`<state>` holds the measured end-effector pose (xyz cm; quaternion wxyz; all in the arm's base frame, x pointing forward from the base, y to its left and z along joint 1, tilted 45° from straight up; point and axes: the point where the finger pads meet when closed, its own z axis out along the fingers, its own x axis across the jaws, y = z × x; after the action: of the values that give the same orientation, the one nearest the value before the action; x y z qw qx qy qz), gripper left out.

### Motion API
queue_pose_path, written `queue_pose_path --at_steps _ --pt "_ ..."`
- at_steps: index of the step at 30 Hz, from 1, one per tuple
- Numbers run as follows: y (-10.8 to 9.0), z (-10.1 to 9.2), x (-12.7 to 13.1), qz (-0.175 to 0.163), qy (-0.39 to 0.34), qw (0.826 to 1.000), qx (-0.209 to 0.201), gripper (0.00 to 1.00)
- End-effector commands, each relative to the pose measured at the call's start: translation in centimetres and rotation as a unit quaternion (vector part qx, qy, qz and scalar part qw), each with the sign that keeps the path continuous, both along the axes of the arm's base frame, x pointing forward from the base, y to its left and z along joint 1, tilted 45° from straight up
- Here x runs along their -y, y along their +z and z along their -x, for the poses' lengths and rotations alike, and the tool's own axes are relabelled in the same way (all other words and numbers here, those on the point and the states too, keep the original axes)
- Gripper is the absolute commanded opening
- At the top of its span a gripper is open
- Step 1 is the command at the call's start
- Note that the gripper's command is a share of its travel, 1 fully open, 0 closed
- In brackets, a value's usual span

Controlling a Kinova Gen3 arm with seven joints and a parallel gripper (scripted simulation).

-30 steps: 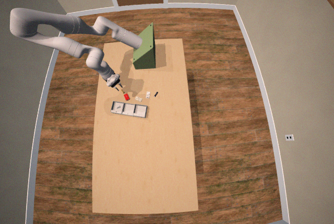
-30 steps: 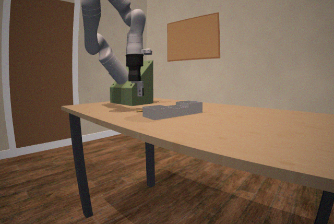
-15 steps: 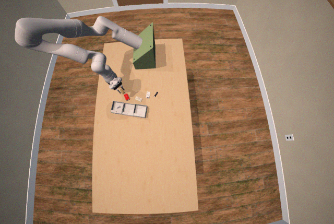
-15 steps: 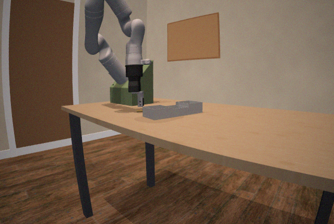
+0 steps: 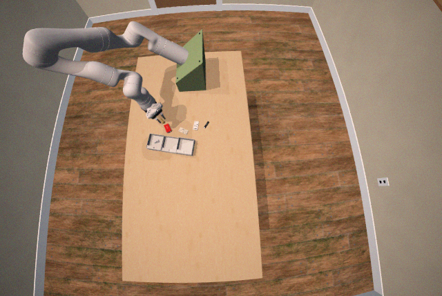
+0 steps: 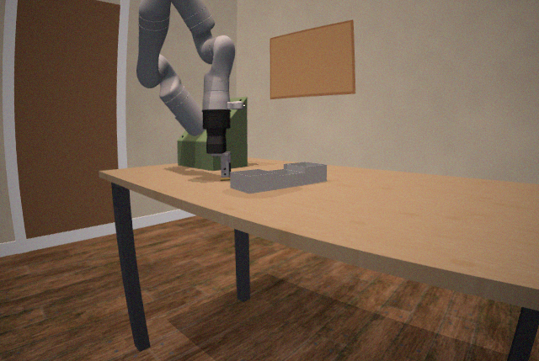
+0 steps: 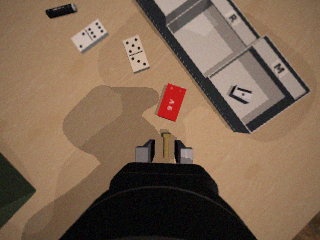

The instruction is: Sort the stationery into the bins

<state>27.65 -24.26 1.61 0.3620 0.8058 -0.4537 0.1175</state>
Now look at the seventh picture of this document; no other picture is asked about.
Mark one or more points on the white domino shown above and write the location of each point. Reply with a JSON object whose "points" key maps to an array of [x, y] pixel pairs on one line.
{"points": [[136, 54], [90, 36]]}

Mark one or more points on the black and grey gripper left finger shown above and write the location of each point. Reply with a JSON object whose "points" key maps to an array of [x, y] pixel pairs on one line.
{"points": [[146, 152]]}

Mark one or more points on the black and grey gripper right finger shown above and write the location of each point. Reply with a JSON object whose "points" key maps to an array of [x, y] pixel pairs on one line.
{"points": [[183, 154]]}

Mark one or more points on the grey rack of three labelled bins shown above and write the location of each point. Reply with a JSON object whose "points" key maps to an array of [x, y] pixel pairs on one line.
{"points": [[217, 60]]}

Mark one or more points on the red 9 v battery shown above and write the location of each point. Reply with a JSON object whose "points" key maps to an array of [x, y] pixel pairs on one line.
{"points": [[171, 102]]}

